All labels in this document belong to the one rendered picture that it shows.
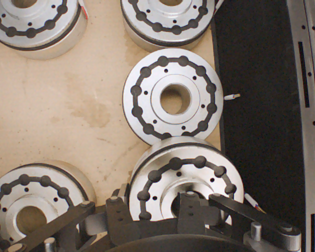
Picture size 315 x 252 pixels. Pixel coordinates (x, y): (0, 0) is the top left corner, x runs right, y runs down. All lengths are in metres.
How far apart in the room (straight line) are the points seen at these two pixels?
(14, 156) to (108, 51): 0.16
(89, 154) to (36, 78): 0.11
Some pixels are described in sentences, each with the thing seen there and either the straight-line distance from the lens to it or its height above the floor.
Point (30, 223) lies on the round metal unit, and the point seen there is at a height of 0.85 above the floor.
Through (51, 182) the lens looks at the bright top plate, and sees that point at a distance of 0.19.
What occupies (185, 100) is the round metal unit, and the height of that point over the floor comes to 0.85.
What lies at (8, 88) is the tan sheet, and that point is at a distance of 0.25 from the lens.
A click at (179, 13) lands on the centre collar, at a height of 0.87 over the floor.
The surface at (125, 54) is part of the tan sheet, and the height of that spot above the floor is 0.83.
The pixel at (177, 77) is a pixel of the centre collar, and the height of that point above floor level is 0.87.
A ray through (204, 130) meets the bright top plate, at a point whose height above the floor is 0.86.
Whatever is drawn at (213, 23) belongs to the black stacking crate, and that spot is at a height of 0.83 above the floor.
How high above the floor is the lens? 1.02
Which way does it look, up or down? 84 degrees down
